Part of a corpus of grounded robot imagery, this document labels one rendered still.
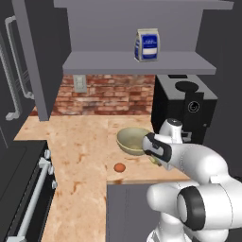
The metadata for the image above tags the grey wall shelf unit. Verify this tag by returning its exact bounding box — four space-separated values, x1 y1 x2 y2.
53 0 234 77

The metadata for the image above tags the silver oven door handle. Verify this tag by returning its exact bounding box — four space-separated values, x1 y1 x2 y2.
6 158 54 242

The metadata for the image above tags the dark tall cabinet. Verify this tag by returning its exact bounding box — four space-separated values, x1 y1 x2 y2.
195 0 242 178

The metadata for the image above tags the brown egg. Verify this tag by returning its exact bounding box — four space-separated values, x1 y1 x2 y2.
113 163 128 174

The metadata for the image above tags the white and blue carton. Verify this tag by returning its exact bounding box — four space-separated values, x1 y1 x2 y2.
134 27 161 63

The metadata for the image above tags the dark grey fridge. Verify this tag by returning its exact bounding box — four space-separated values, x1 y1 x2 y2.
0 0 72 149

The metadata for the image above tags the black oven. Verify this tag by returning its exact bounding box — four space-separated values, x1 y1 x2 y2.
0 140 60 242

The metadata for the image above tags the grey fridge door handle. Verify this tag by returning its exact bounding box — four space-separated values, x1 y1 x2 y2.
0 31 24 121
4 15 35 100

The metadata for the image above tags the olive green mixing bowl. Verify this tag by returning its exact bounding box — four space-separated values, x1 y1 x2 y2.
115 127 160 157

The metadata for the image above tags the black coffee machine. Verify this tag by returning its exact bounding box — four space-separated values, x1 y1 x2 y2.
150 74 219 147

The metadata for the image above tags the grey base cabinet door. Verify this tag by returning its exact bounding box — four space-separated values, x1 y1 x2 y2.
106 183 164 242

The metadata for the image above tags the white wall outlet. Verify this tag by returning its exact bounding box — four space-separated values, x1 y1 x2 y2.
73 74 88 94

